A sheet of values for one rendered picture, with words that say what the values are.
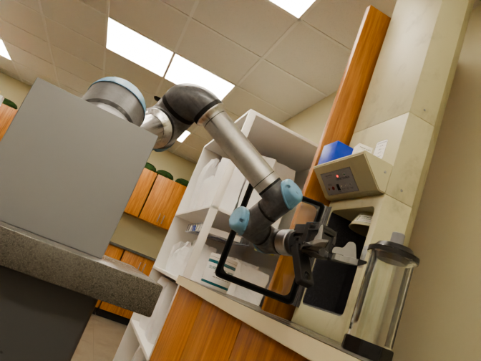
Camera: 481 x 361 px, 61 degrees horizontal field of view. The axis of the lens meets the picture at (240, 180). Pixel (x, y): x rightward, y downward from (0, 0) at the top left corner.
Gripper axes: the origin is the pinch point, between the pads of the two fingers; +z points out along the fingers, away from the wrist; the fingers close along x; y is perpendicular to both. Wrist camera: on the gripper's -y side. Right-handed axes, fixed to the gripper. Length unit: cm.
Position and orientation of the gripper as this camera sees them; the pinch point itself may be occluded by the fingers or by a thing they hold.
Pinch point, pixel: (348, 255)
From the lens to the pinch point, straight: 104.4
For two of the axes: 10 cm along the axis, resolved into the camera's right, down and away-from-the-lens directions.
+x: 7.6, 4.3, 4.9
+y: 3.1, -9.0, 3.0
